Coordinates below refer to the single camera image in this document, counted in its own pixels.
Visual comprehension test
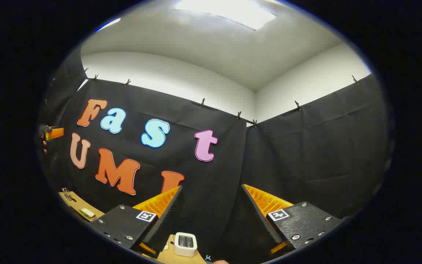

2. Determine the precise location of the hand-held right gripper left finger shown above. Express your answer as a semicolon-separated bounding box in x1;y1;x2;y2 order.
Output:
88;185;183;259

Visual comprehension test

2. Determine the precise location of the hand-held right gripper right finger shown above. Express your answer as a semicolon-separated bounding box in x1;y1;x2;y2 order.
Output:
241;183;343;257

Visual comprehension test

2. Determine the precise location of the white toaster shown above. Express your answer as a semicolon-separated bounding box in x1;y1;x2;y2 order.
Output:
173;232;198;257

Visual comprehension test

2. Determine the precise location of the lettuce sandwich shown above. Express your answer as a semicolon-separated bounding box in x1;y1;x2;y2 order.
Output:
78;208;98;221

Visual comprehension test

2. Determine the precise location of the ceiling light panel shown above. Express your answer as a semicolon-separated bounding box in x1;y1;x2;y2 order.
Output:
96;18;121;33
174;0;277;31

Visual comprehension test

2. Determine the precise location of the row of black cloth clips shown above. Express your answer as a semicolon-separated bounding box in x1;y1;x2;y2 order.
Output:
83;67;360;127

